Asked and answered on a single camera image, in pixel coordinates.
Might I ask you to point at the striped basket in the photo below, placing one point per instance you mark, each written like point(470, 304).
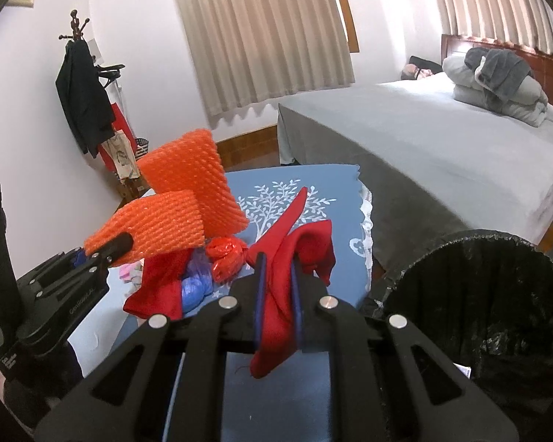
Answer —
point(143, 149)

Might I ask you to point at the wide beige curtain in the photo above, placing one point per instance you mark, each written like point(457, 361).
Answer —
point(262, 37)

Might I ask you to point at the pink tissue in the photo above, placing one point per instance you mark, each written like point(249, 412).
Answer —
point(131, 272)

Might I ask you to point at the red plastic bag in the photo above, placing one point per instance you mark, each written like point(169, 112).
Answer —
point(226, 258)

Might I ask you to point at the folded light grey duvet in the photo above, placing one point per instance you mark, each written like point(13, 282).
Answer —
point(525, 101)

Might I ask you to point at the black pillow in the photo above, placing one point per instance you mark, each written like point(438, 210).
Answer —
point(426, 63)

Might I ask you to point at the black coat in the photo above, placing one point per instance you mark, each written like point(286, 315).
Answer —
point(83, 96)

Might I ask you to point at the blue tree print tablecloth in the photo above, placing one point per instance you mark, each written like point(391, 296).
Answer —
point(345, 223)

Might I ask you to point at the long red cloth strip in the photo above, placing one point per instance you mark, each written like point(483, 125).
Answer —
point(276, 285)

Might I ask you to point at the wooden coat rack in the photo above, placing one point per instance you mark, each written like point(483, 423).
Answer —
point(76, 23)

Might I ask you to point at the large orange foam net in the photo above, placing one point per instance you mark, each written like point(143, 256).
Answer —
point(198, 179)

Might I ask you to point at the beige printed tote bag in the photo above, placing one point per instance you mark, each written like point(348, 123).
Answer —
point(124, 156)

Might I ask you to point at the trash bin with black liner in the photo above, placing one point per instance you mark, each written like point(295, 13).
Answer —
point(479, 313)

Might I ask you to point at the black clothes hanger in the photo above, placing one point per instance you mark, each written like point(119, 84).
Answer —
point(110, 70)

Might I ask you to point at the red shopping bag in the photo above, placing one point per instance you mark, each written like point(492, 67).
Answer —
point(120, 124)

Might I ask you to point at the small orange foam net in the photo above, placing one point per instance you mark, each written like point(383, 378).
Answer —
point(152, 230)

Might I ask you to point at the small grey bundle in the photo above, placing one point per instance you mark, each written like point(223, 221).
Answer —
point(414, 73)

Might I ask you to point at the bed with grey sheet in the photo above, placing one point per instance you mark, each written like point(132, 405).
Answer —
point(433, 147)

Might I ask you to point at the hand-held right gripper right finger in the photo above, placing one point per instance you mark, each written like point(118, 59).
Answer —
point(296, 299)

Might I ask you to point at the wooden window frame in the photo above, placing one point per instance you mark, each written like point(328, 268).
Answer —
point(345, 4)

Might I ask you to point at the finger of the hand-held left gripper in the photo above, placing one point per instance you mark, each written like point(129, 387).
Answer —
point(77, 258)
point(115, 246)

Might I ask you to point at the red cloth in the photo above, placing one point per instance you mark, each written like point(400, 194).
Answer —
point(159, 290)

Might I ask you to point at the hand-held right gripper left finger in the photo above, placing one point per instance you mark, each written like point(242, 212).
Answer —
point(259, 294)

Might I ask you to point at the dark grey garment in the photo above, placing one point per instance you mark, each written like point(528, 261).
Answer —
point(502, 71)

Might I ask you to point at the blue plastic bag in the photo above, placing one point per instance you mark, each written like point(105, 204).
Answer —
point(196, 285)

